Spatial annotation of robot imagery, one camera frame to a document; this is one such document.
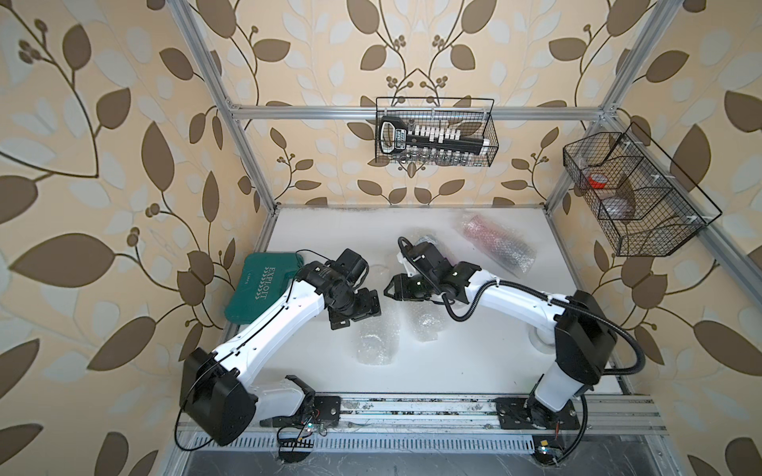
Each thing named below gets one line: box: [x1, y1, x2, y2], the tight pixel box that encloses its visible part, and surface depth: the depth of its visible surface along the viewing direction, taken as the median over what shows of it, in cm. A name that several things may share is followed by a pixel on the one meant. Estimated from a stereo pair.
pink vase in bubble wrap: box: [455, 213, 538, 278], surface depth 101 cm
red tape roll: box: [587, 173, 609, 190], surface depth 84 cm
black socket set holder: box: [380, 115, 492, 154], surface depth 84 cm
